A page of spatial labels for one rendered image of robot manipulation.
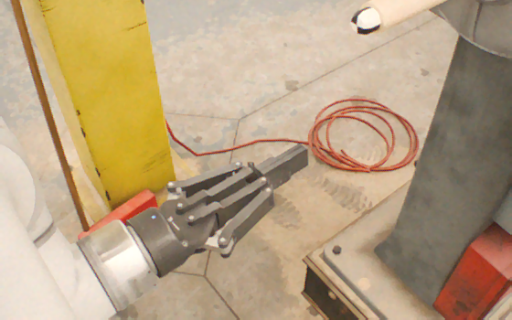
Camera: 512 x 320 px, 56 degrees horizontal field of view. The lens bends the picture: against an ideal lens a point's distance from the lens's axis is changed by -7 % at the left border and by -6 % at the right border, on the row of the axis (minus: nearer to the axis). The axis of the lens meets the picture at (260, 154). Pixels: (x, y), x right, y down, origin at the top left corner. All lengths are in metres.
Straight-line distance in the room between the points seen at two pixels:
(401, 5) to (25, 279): 0.39
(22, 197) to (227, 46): 2.15
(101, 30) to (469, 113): 0.93
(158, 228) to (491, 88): 0.61
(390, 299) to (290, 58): 1.42
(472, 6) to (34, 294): 0.59
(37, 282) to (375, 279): 1.16
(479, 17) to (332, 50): 1.89
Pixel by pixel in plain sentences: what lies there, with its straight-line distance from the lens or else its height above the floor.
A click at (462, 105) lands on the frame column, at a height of 0.90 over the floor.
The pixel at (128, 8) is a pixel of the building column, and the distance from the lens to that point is 1.41.
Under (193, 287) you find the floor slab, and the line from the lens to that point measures 1.71.
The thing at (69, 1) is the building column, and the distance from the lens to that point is 1.33.
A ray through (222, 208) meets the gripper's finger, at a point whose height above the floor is 1.04.
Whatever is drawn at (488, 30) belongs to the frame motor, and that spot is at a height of 1.16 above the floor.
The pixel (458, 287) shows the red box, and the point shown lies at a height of 0.47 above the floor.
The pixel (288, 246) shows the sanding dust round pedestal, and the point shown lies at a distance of 1.77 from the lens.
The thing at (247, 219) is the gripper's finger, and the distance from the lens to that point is 0.58.
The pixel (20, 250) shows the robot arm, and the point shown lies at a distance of 0.35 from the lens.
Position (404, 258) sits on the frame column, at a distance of 1.37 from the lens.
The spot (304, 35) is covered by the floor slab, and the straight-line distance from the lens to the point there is 2.64.
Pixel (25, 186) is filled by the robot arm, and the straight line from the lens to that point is 0.47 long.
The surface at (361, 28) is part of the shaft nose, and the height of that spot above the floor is 1.25.
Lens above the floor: 1.52
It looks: 49 degrees down
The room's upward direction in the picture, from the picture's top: straight up
